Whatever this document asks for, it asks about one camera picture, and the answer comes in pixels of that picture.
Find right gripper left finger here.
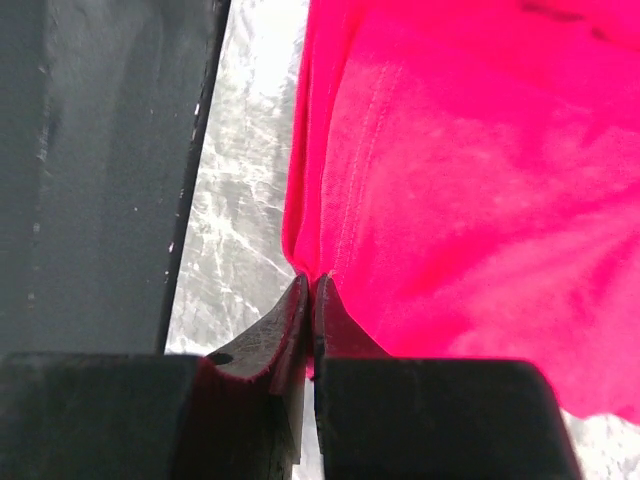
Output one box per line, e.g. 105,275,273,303
171,275,309,479

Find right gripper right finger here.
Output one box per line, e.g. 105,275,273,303
313,274,388,479

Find pink t shirt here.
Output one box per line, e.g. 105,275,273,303
282,1,639,422

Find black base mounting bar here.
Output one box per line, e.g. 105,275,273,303
1,0,230,354

